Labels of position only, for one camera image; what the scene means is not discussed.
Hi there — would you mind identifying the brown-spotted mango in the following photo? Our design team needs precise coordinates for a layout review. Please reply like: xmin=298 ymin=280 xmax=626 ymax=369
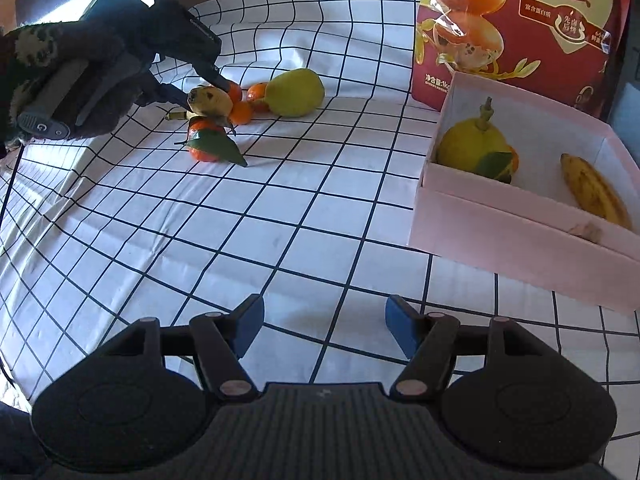
xmin=187 ymin=86 xmax=235 ymax=117

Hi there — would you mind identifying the large leafy orange mandarin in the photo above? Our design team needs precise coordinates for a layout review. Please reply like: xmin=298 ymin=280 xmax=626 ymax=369
xmin=477 ymin=145 xmax=520 ymax=184

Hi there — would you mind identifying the pink cardboard box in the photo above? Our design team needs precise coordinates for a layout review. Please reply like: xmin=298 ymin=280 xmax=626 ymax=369
xmin=407 ymin=71 xmax=640 ymax=316

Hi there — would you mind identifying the dark glass panel case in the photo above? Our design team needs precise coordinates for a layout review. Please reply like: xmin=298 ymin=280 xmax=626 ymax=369
xmin=607 ymin=35 xmax=640 ymax=133

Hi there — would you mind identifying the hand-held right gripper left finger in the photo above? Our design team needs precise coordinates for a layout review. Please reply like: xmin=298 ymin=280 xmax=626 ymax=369
xmin=97 ymin=294 xmax=265 ymax=403

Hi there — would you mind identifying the large yellow-green pear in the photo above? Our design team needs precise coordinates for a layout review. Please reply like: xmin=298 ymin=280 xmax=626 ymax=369
xmin=436 ymin=97 xmax=511 ymax=181

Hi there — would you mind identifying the long yellow banana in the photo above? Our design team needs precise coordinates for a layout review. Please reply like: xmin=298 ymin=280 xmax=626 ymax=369
xmin=559 ymin=153 xmax=633 ymax=231

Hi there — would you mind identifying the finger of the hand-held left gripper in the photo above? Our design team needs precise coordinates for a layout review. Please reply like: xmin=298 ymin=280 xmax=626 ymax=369
xmin=137 ymin=79 xmax=195 ymax=112
xmin=190 ymin=59 xmax=234 ymax=94

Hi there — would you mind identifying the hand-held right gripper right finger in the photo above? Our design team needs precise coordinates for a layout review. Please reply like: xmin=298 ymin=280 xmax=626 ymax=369
xmin=385 ymin=295 xmax=551 ymax=402

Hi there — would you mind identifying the white checked tablecloth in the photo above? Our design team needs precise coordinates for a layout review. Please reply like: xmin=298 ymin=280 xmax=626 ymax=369
xmin=0 ymin=0 xmax=640 ymax=480

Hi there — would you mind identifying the black cable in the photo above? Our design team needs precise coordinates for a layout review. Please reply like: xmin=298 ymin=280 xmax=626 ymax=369
xmin=0 ymin=140 xmax=26 ymax=231

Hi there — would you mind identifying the red snack bag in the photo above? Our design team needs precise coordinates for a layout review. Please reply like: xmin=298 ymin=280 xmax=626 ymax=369
xmin=412 ymin=0 xmax=633 ymax=121

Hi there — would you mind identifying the person's left hand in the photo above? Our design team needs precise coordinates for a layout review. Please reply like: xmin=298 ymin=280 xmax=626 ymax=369
xmin=52 ymin=1 xmax=188 ymax=137

